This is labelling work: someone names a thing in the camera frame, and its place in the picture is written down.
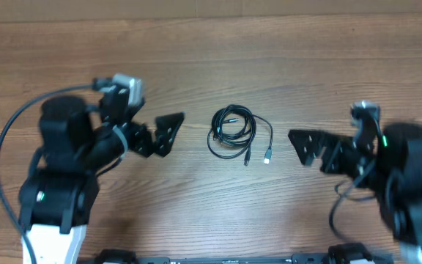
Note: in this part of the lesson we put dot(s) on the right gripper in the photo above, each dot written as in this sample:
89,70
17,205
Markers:
336,149

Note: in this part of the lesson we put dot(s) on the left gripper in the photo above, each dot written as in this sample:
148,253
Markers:
140,145

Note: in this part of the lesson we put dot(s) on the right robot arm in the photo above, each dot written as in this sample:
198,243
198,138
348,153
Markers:
387,161

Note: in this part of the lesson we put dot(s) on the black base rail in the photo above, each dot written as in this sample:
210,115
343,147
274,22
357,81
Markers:
349,253

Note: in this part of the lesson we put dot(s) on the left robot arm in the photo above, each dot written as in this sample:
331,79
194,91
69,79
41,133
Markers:
81,142

